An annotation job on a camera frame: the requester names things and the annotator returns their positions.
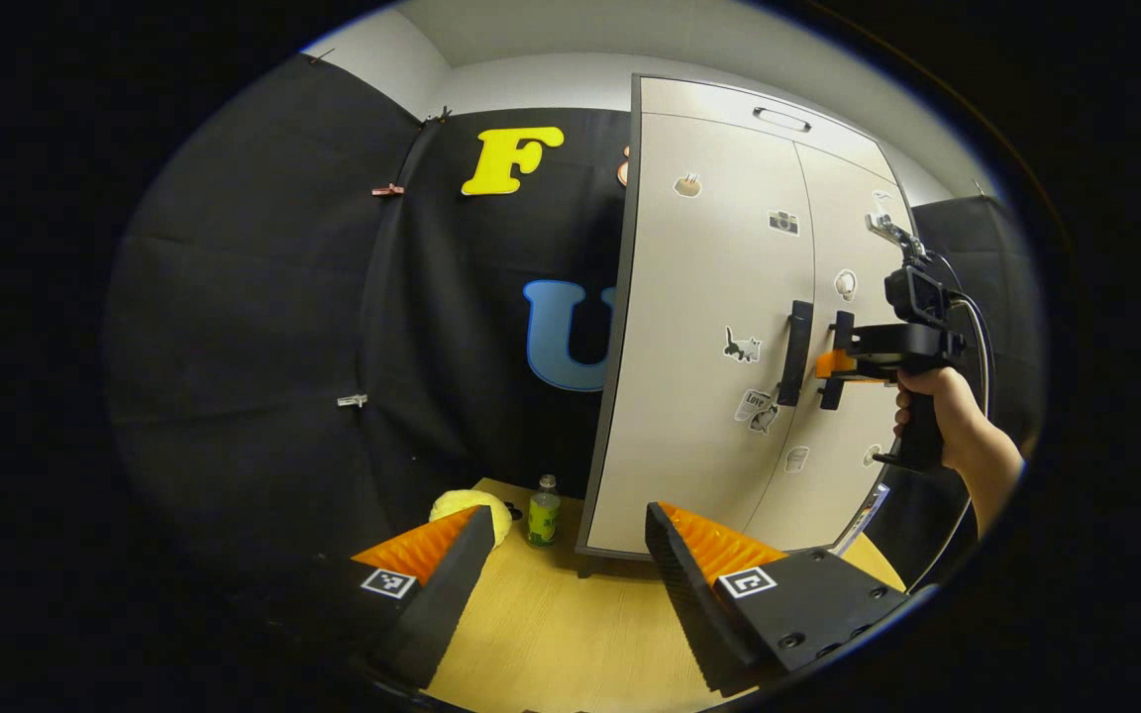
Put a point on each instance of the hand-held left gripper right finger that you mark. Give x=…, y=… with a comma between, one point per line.
x=689, y=604

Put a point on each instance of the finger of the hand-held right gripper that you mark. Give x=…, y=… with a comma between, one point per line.
x=836, y=363

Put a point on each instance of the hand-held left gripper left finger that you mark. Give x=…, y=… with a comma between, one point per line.
x=442, y=604

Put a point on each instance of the dog-sticker white cabinet door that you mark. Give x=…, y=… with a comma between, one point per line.
x=848, y=228

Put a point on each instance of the camera-sticker white cabinet door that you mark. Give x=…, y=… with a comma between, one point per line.
x=699, y=277

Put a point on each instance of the white double-door shoe cabinet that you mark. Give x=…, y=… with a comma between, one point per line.
x=699, y=99

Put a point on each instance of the yellow plush toy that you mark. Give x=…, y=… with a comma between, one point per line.
x=471, y=510

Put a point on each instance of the green label bottle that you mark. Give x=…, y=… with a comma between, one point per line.
x=544, y=515

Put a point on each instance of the white blue card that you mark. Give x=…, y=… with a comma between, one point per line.
x=863, y=515

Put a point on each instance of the silver cloth clip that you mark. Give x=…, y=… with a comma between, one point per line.
x=352, y=400

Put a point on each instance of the slim black drawer pull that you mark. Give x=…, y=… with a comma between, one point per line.
x=781, y=119

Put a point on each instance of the red cloth clip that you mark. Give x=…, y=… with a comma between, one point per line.
x=387, y=189

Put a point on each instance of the black cloth clip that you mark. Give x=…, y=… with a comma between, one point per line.
x=437, y=116

